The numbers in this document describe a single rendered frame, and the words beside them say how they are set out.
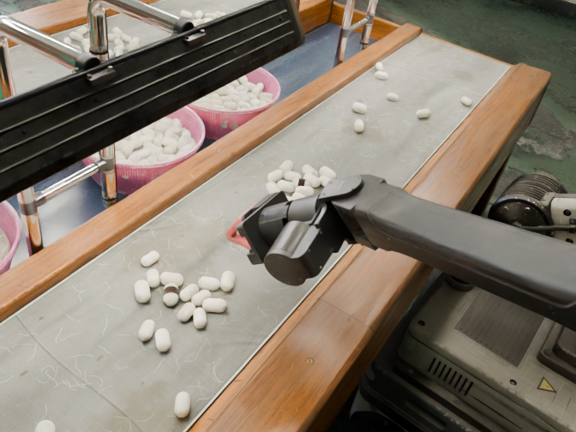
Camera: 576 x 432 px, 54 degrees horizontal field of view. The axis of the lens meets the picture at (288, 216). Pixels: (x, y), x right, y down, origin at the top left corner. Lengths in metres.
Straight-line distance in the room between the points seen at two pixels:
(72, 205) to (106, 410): 0.49
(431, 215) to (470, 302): 0.81
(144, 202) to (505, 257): 0.66
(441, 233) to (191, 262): 0.48
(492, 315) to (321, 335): 0.64
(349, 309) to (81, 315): 0.38
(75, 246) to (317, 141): 0.58
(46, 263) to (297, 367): 0.40
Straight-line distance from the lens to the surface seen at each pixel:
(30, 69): 1.48
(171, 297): 0.85
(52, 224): 1.11
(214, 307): 0.85
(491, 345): 1.32
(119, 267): 0.92
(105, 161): 0.96
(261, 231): 0.78
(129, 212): 0.98
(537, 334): 1.40
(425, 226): 0.58
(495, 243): 0.52
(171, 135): 1.22
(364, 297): 0.89
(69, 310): 0.87
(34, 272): 0.90
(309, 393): 0.76
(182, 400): 0.75
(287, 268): 0.69
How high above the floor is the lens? 1.39
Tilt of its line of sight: 39 degrees down
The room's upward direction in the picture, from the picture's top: 10 degrees clockwise
